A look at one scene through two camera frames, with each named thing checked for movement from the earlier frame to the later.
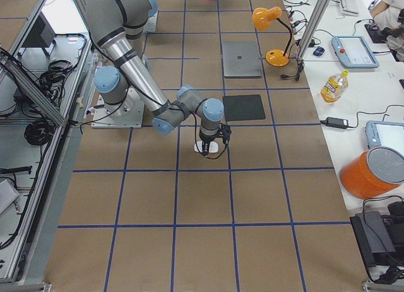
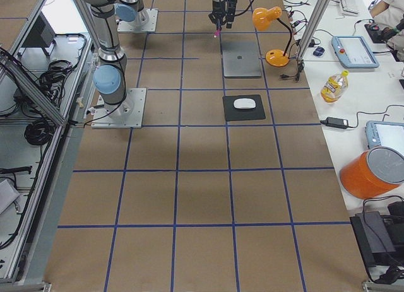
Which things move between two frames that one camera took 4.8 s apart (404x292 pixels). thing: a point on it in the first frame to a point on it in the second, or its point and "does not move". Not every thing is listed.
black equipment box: x=377 y=235 does not move
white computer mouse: x=213 y=147 to x=244 y=103
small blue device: x=319 y=52 does not move
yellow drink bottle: x=334 y=87 does not move
